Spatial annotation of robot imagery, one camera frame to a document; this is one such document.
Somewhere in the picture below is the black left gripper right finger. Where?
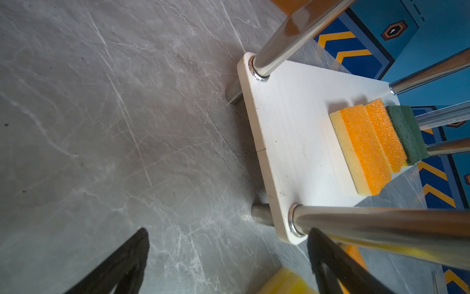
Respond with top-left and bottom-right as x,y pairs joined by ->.
307,229 -> 393,294

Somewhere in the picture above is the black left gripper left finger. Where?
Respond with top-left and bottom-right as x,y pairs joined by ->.
67,228 -> 149,294

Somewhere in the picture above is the orange sponge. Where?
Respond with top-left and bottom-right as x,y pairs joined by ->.
365,99 -> 407,173
339,243 -> 368,271
329,105 -> 392,196

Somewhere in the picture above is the white two-tier metal shelf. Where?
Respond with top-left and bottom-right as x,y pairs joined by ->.
226,1 -> 470,269

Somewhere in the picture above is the yellow sponge top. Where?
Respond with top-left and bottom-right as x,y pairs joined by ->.
258,267 -> 318,294

